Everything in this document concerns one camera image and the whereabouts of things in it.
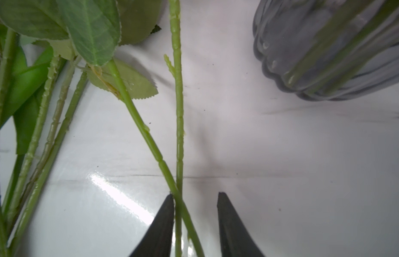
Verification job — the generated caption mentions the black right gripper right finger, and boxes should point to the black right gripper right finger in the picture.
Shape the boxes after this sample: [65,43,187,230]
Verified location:
[217,192,264,257]

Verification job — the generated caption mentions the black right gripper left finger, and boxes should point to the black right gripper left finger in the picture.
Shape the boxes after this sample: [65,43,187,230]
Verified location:
[130,194,175,257]

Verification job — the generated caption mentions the thin green flower stem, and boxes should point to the thin green flower stem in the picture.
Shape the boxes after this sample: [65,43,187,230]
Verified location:
[163,0,185,257]

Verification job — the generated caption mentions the pink ribbed glass vase centre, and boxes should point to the pink ribbed glass vase centre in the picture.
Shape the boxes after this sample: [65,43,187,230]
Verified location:
[253,1,399,101]

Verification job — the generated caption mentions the bunch of artificial flowers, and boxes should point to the bunch of artificial flowers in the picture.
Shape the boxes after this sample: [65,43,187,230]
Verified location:
[0,1,204,257]

